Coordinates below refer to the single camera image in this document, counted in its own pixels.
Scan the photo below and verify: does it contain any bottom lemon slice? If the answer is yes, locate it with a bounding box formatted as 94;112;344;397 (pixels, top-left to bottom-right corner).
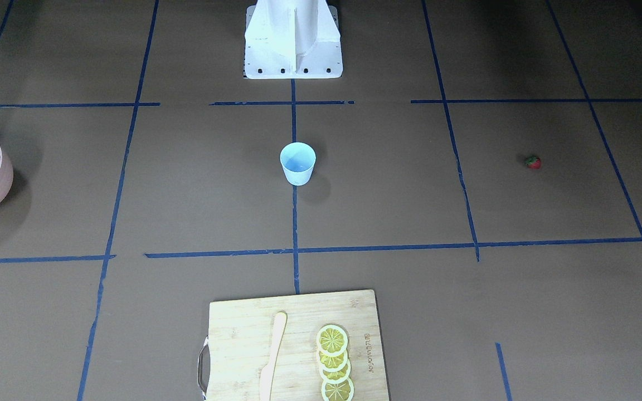
321;378;354;401

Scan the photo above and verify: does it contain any light blue plastic cup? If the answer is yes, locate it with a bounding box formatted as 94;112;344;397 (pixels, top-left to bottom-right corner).
280;142;317;186

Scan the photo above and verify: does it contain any bamboo cutting board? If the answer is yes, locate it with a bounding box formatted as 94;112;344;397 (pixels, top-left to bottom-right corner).
205;289;390;400

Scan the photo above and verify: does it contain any top lemon slice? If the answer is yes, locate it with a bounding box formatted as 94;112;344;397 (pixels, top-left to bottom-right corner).
315;324;349;357

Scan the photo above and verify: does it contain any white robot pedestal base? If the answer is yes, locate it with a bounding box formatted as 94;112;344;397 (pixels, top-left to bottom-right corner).
243;1;343;80

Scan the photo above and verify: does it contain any lemon slice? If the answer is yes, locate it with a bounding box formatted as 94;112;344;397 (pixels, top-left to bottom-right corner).
315;324;349;357
319;361;352;385
316;350;348;373
321;378;354;401

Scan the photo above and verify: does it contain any metal cutting board handle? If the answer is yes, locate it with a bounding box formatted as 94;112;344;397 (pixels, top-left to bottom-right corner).
197;335;209;400

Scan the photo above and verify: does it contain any red strawberry on table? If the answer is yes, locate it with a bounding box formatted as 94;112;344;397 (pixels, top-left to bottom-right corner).
524;155;542;170

